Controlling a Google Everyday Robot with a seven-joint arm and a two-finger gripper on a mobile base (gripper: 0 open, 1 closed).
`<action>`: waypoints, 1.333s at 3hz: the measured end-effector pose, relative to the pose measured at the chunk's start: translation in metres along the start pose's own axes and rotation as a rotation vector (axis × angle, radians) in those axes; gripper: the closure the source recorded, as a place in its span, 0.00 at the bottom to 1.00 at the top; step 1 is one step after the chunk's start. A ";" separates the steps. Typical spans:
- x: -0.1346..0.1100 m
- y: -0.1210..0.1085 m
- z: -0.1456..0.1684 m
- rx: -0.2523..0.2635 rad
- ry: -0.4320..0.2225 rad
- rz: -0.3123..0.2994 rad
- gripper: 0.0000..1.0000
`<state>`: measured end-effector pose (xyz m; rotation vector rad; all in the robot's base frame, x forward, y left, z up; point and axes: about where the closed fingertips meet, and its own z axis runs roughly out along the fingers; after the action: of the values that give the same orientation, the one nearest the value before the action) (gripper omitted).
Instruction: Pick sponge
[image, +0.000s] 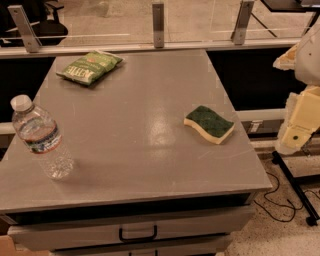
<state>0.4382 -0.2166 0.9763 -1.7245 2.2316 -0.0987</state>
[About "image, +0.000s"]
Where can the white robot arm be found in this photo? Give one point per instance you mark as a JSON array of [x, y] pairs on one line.
[[302, 118]]

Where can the green and yellow sponge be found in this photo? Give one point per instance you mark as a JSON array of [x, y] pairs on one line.
[[211, 126]]

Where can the grey drawer cabinet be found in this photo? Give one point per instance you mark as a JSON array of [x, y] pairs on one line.
[[137, 164]]

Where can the green Kettle chip bag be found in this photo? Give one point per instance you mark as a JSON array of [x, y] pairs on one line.
[[90, 67]]

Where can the clear plastic water bottle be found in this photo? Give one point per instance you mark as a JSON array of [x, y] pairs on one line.
[[39, 131]]

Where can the black floor stand leg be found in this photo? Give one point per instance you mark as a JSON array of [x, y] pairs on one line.
[[314, 218]]

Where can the black office chair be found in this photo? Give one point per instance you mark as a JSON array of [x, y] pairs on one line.
[[43, 18]]

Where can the glass railing with metal posts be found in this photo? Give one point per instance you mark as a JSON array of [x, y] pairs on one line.
[[153, 25]]

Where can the cardboard box corner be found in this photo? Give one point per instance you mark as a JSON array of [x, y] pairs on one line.
[[7, 248]]

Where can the black drawer handle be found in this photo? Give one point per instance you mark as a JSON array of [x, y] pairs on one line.
[[138, 235]]

